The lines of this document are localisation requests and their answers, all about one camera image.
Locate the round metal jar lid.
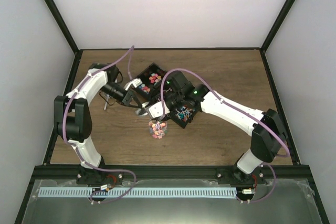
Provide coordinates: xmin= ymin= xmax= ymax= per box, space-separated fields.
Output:
xmin=135 ymin=108 xmax=148 ymax=117

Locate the black three-compartment candy tray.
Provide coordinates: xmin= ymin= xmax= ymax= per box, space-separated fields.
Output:
xmin=135 ymin=63 xmax=208 ymax=129

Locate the clear glass jar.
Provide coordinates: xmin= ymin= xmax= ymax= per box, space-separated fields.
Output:
xmin=149 ymin=121 xmax=167 ymax=140

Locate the metal candy scoop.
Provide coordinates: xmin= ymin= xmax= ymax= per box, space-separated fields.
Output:
xmin=103 ymin=94 xmax=110 ymax=110

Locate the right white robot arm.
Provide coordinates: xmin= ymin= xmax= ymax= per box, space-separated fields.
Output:
xmin=154 ymin=68 xmax=290 ymax=184

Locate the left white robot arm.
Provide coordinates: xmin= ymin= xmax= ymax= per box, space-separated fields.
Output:
xmin=54 ymin=63 xmax=142 ymax=184

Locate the pile of star candies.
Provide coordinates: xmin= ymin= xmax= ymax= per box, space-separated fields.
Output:
xmin=137 ymin=70 xmax=165 ymax=94

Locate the pile of white-stick lollipops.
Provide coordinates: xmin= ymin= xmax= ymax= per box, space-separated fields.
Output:
xmin=175 ymin=105 xmax=195 ymax=123

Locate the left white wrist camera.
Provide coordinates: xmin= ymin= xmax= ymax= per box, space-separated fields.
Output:
xmin=124 ymin=78 xmax=142 ymax=90

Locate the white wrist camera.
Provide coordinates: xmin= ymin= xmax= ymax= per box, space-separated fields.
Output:
xmin=145 ymin=101 xmax=170 ymax=120
xmin=124 ymin=78 xmax=142 ymax=90

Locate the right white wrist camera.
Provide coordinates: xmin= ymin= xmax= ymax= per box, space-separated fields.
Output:
xmin=145 ymin=101 xmax=170 ymax=120

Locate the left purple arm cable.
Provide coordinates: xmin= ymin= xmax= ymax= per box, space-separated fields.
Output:
xmin=62 ymin=45 xmax=139 ymax=206

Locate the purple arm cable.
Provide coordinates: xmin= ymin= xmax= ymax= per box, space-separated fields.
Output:
xmin=62 ymin=45 xmax=139 ymax=206
xmin=160 ymin=68 xmax=291 ymax=205

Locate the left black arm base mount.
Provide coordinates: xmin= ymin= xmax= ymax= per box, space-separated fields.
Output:
xmin=76 ymin=166 xmax=124 ymax=186

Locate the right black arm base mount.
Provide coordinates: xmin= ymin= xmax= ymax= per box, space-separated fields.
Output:
xmin=215 ymin=165 xmax=265 ymax=186

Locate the light blue slotted cable duct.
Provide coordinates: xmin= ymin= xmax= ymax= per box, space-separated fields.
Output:
xmin=38 ymin=187 xmax=237 ymax=199

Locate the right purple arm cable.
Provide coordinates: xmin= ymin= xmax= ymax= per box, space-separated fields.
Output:
xmin=160 ymin=68 xmax=291 ymax=205

